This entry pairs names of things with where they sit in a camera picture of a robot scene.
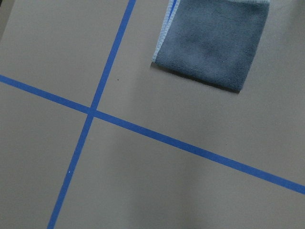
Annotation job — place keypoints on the folded grey cloth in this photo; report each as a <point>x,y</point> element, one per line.
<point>214,41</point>

